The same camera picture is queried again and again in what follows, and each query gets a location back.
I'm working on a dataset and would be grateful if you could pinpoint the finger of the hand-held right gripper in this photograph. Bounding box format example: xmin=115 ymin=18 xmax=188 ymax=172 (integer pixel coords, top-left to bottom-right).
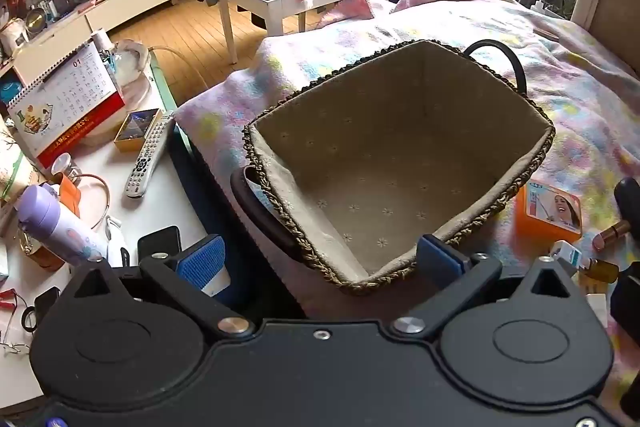
xmin=609 ymin=274 xmax=640 ymax=348
xmin=614 ymin=177 xmax=640 ymax=222

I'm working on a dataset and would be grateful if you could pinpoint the white television cabinet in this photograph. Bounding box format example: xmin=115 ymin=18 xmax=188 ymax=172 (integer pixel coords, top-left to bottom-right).
xmin=10 ymin=0 xmax=178 ymax=72

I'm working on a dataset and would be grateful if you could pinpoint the black phone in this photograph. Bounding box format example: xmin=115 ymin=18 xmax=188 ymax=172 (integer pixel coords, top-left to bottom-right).
xmin=137 ymin=225 xmax=183 ymax=264

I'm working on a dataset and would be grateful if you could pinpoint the woven basket with fabric liner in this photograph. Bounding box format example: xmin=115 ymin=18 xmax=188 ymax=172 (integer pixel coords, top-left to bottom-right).
xmin=230 ymin=39 xmax=557 ymax=297

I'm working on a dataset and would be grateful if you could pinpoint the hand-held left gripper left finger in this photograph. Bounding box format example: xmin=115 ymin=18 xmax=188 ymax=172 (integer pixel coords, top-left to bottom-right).
xmin=64 ymin=237 xmax=249 ymax=337

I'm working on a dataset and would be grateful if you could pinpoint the small yellow box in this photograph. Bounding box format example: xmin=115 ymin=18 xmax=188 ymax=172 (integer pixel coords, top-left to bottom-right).
xmin=114 ymin=108 xmax=163 ymax=152

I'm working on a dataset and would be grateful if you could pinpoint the amber glass bottle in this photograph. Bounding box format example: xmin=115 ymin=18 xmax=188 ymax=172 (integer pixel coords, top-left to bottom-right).
xmin=580 ymin=257 xmax=618 ymax=283

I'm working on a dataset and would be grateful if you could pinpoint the desk calendar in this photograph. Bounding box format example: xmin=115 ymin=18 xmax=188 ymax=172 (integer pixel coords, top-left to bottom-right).
xmin=6 ymin=42 xmax=126 ymax=168

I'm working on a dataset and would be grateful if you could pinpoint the grey remote control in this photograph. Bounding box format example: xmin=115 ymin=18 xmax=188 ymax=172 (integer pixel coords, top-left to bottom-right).
xmin=124 ymin=111 xmax=176 ymax=198

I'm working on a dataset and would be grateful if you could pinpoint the white paper cup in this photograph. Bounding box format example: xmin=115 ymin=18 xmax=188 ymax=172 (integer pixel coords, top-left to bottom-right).
xmin=90 ymin=28 xmax=112 ymax=55

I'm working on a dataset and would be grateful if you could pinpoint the purple thermos bottle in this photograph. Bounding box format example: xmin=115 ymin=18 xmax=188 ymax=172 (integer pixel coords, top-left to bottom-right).
xmin=14 ymin=184 xmax=108 ymax=267

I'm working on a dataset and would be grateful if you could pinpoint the small white carton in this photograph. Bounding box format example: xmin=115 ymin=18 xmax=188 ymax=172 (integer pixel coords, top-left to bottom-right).
xmin=550 ymin=239 xmax=583 ymax=268

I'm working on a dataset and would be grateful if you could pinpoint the orange pouch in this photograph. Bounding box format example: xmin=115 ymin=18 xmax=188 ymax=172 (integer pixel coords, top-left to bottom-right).
xmin=50 ymin=174 xmax=83 ymax=215

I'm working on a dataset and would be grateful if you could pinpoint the orange printed box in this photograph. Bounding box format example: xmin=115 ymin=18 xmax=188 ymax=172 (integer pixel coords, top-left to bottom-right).
xmin=511 ymin=179 xmax=583 ymax=248

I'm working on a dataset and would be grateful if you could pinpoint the thin orange hoop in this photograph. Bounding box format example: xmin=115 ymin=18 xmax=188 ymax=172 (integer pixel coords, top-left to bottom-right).
xmin=60 ymin=174 xmax=112 ymax=233

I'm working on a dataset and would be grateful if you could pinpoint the pink lipstick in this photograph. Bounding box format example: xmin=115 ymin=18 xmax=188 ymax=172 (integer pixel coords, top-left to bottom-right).
xmin=592 ymin=219 xmax=632 ymax=253

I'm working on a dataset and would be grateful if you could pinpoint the glass jar with metal lid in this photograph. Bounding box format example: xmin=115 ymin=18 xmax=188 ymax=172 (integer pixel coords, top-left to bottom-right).
xmin=51 ymin=153 xmax=82 ymax=184

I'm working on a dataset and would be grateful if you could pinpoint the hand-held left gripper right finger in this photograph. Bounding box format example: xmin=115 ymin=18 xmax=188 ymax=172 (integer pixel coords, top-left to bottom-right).
xmin=394 ymin=234 xmax=578 ymax=335

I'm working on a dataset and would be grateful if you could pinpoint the pastel floral fleece blanket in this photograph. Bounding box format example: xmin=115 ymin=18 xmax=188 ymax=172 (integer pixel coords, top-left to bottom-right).
xmin=172 ymin=0 xmax=640 ymax=323

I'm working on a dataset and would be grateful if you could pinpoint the white trimmer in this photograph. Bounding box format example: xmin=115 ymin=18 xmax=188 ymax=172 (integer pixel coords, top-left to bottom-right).
xmin=104 ymin=216 xmax=131 ymax=268

